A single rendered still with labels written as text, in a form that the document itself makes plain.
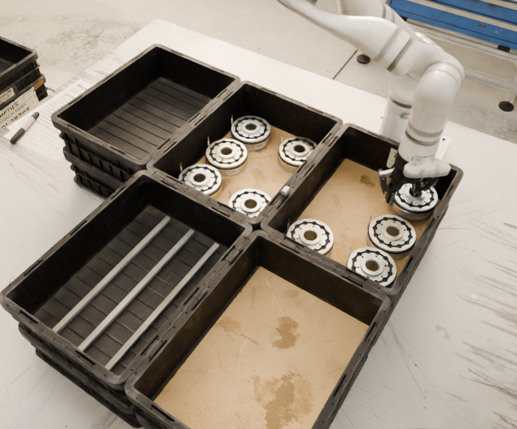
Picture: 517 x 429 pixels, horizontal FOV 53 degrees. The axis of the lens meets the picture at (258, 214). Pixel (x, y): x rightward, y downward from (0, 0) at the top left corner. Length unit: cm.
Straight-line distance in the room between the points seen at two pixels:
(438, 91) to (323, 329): 49
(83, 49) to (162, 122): 197
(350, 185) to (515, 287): 46
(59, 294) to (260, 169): 54
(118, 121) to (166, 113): 13
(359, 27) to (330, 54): 228
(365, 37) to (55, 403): 92
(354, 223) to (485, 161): 58
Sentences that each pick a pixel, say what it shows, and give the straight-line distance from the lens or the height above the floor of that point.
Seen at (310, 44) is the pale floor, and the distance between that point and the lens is 334.
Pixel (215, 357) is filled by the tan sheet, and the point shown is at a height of 83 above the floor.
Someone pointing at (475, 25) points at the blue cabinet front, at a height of 38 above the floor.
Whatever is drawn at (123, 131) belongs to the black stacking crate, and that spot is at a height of 83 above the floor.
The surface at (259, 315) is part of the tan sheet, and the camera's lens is 105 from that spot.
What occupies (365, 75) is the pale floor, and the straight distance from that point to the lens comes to 314.
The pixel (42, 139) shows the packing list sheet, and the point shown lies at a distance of 168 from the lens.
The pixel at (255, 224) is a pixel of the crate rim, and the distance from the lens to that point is 106.
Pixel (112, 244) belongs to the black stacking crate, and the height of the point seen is 83.
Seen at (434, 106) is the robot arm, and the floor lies 117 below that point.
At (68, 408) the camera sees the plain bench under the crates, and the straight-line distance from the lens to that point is 117.
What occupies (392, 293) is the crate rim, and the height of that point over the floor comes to 93.
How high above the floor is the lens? 175
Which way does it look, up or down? 50 degrees down
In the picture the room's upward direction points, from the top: 2 degrees clockwise
